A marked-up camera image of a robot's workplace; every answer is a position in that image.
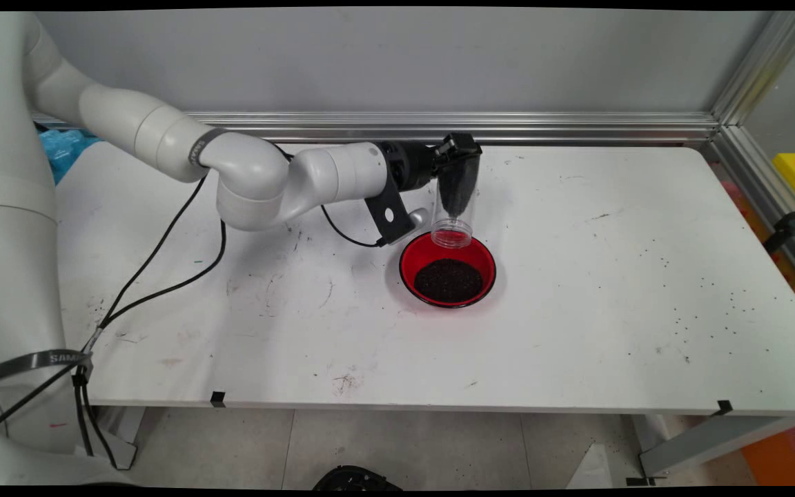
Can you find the black tripod stand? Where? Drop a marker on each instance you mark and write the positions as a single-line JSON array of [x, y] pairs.
[[789, 224]]

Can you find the aluminium corner post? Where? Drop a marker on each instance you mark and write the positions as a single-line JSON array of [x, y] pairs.
[[763, 65]]

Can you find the clear plastic jar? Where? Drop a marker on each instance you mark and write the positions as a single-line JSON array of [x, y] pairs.
[[454, 228]]

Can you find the slanted aluminium frame rail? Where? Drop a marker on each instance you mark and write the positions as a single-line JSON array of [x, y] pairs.
[[763, 186]]

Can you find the horizontal aluminium frame rail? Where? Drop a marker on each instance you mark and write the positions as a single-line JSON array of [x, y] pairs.
[[542, 128]]

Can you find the black seeds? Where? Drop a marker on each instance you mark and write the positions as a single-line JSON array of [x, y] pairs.
[[454, 186]]

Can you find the orange box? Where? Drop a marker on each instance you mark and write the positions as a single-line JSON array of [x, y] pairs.
[[784, 455]]

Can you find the red enamel bowl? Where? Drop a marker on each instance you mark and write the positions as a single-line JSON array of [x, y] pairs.
[[413, 259]]

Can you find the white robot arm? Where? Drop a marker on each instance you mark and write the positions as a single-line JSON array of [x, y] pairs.
[[128, 124]]

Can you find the black tape piece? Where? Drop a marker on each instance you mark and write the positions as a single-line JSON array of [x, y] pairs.
[[217, 399], [724, 408]]

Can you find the blue plastic packaging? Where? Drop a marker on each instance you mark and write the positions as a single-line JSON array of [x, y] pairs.
[[63, 148]]

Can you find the grey metal table leg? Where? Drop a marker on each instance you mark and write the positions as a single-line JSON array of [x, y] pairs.
[[708, 438], [121, 435]]

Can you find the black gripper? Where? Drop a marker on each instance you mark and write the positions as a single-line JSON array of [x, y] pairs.
[[408, 166]]

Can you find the black seed pile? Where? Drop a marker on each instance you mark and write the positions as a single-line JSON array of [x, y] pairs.
[[448, 280]]

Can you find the black object on floor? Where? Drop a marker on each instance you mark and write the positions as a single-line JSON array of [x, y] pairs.
[[356, 480]]

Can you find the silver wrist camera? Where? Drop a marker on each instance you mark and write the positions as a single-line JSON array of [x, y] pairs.
[[419, 217]]

